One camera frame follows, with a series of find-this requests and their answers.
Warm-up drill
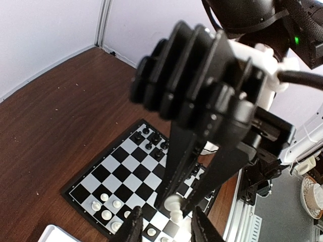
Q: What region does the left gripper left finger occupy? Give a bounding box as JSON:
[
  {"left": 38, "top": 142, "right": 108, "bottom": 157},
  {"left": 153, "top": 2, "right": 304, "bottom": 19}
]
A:
[{"left": 110, "top": 206, "right": 143, "bottom": 242}]

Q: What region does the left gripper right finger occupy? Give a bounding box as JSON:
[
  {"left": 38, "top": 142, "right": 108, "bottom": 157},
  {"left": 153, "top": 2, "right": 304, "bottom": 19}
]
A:
[{"left": 191, "top": 206, "right": 224, "bottom": 242}]

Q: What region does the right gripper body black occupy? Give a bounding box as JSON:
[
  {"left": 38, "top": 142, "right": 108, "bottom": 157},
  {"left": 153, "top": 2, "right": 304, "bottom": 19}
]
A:
[{"left": 199, "top": 103, "right": 297, "bottom": 164}]

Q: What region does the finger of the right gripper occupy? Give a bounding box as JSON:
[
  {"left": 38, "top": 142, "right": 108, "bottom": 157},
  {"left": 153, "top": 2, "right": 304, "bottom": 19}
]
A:
[
  {"left": 154, "top": 122, "right": 199, "bottom": 210},
  {"left": 181, "top": 142, "right": 252, "bottom": 216}
]

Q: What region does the white piece passed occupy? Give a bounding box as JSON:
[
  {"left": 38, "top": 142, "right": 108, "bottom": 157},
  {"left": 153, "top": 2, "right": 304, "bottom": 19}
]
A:
[{"left": 111, "top": 221, "right": 122, "bottom": 232}]

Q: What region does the white rook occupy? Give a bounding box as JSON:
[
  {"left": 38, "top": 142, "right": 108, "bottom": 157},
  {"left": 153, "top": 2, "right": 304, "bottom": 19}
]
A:
[{"left": 147, "top": 228, "right": 156, "bottom": 237}]

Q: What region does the white piece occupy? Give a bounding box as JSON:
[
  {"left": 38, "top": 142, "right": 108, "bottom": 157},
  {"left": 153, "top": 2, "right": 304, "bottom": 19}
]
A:
[{"left": 101, "top": 210, "right": 112, "bottom": 221}]

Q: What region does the white pawn placed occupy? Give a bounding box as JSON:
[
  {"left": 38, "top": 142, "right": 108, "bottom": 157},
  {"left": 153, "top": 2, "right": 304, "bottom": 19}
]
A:
[
  {"left": 112, "top": 200, "right": 122, "bottom": 208},
  {"left": 160, "top": 237, "right": 170, "bottom": 242},
  {"left": 100, "top": 193, "right": 109, "bottom": 202}
]

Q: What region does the black white chess board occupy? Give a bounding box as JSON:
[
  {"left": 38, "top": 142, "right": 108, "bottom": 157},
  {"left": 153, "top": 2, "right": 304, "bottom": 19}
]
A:
[{"left": 60, "top": 118, "right": 220, "bottom": 242}]

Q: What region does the white plastic compartment tray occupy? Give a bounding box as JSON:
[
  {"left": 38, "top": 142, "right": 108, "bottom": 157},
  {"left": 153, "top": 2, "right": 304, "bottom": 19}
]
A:
[{"left": 38, "top": 224, "right": 79, "bottom": 242}]

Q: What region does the white pawn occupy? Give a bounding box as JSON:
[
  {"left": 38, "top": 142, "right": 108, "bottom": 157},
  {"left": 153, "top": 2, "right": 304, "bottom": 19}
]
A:
[{"left": 124, "top": 211, "right": 131, "bottom": 218}]

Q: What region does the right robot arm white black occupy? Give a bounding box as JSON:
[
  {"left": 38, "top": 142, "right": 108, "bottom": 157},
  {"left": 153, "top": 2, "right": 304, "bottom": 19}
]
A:
[{"left": 130, "top": 1, "right": 322, "bottom": 216}]

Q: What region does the white scalloped bowl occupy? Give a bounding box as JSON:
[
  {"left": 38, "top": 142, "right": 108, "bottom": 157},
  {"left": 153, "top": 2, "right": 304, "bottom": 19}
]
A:
[{"left": 200, "top": 141, "right": 219, "bottom": 155}]

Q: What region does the patterned plate outside booth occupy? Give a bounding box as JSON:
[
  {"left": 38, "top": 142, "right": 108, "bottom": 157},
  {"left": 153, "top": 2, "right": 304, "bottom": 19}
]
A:
[{"left": 300, "top": 176, "right": 322, "bottom": 220}]

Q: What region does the right aluminium corner post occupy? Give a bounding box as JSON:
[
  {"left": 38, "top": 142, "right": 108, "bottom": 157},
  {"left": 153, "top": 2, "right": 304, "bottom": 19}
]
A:
[{"left": 94, "top": 0, "right": 113, "bottom": 48}]

